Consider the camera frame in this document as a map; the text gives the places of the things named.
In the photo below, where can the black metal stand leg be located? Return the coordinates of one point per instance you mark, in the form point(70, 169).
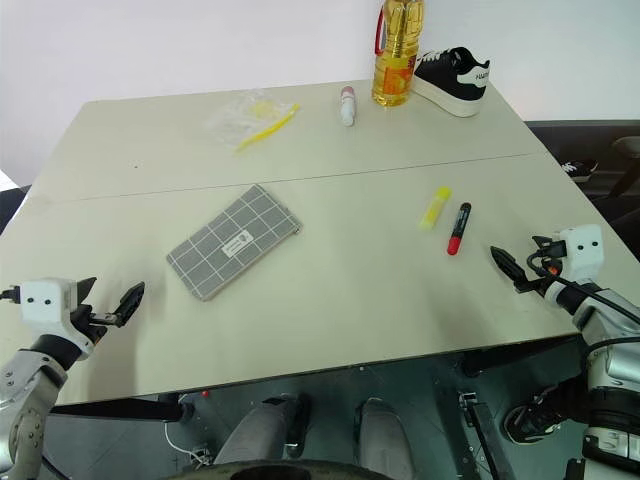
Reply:
point(487, 435)

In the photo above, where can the grey rounded leg shape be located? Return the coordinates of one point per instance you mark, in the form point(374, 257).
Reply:
point(262, 430)
point(382, 435)

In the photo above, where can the clear plastic bag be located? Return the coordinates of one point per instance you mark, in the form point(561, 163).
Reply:
point(250, 117)

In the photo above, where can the black table frame bar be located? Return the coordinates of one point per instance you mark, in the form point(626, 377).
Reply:
point(120, 411)

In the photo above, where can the black marker with red cap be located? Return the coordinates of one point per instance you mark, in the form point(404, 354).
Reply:
point(459, 228)

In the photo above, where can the yellow highlighter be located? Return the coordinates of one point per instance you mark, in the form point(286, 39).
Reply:
point(435, 208)

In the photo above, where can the grey checked pencil pouch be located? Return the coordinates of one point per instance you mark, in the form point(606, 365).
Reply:
point(235, 242)

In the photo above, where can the dark sneaker with white sole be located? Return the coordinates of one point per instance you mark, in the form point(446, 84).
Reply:
point(580, 170)

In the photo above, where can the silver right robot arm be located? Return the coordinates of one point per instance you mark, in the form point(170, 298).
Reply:
point(612, 370)

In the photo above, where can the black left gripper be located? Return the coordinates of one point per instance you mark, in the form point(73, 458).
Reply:
point(90, 322)

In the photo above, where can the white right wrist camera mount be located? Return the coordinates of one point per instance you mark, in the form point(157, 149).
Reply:
point(582, 252)

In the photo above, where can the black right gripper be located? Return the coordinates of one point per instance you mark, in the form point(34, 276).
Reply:
point(542, 267)

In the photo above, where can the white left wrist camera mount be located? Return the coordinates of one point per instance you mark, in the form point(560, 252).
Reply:
point(47, 302)

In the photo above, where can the black sneaker under table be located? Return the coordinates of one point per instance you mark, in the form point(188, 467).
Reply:
point(535, 420)

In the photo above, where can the black and white sneaker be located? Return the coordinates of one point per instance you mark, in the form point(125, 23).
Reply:
point(452, 82)

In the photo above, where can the large yellow oil bottle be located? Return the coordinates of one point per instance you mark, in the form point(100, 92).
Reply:
point(396, 55)

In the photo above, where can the small white pink bottle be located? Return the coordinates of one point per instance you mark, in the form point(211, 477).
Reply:
point(347, 105)

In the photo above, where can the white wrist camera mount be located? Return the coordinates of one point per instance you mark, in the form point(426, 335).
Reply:
point(47, 302)
point(582, 252)

